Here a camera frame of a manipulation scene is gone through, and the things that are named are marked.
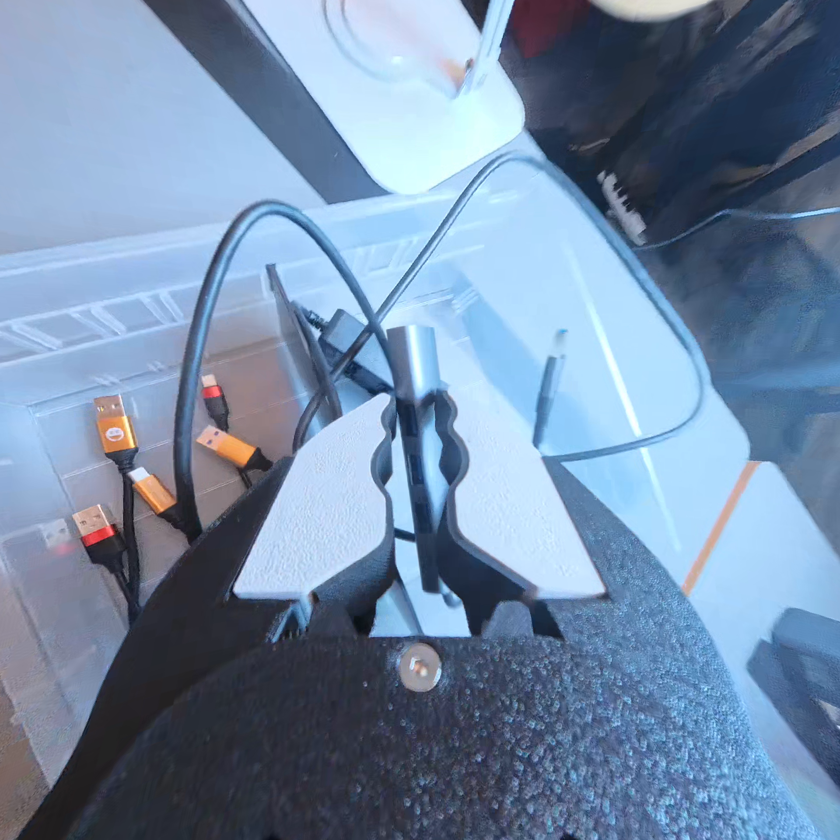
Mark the black bin divider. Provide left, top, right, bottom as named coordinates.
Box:
left=264, top=262, right=345, bottom=427

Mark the orange tape strip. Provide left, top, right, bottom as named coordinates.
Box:
left=681, top=459, right=763, bottom=593

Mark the white power strip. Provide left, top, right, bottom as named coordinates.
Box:
left=596, top=169, right=652, bottom=248

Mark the grey slim usb hub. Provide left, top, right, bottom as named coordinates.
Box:
left=386, top=325, right=455, bottom=608

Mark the black office chair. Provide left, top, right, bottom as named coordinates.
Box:
left=747, top=607, right=840, bottom=746

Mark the instruction sheet on stand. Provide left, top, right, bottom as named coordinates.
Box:
left=246, top=0, right=526, bottom=196

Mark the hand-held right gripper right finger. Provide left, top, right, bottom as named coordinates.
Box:
left=433, top=388, right=608, bottom=636

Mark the black cable red usb plug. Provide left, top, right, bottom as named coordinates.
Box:
left=71, top=374, right=231, bottom=621

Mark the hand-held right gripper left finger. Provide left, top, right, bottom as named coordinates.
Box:
left=233, top=392, right=398, bottom=634

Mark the clear plastic bin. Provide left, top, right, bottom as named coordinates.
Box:
left=0, top=154, right=752, bottom=798

